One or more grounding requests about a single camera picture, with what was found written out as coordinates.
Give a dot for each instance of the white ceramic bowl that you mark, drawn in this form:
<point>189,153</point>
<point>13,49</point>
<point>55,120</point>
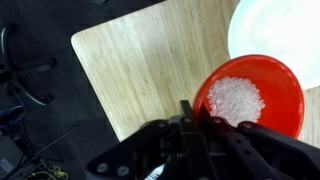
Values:
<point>283,30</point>

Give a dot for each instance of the white granules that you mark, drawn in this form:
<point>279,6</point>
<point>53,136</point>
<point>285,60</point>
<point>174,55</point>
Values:
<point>233,100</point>

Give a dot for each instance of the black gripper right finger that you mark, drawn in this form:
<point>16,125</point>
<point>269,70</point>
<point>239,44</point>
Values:
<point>260,150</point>

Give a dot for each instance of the black office chair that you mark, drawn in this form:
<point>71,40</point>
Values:
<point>36,68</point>

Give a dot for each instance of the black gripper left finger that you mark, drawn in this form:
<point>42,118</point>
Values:
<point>186,133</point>

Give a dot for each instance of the orange plastic bowl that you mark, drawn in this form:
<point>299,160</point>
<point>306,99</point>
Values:
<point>283,93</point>

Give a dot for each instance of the black power brick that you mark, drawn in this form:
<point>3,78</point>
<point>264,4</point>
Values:
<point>10,156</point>

